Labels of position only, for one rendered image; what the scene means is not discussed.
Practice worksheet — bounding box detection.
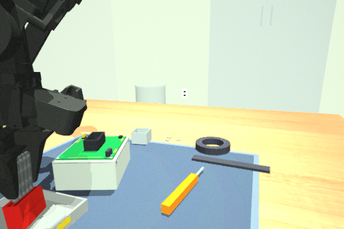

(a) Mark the red plug with grey cables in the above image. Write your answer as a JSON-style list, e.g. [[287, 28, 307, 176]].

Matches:
[[2, 151, 47, 229]]

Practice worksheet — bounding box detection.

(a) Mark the blue work mat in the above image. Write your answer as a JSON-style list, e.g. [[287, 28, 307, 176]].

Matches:
[[33, 134, 259, 229]]

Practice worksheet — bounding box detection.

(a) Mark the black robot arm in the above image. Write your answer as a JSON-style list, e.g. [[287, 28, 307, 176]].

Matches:
[[0, 0, 87, 136]]

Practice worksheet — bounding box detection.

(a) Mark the yellow rectangular label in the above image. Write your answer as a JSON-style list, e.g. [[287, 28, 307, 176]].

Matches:
[[57, 216, 71, 229]]

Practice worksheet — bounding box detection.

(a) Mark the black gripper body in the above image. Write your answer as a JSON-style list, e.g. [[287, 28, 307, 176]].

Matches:
[[0, 64, 44, 155]]

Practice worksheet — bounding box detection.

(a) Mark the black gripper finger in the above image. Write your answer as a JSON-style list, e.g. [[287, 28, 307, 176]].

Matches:
[[0, 144, 26, 199], [13, 129, 54, 183]]

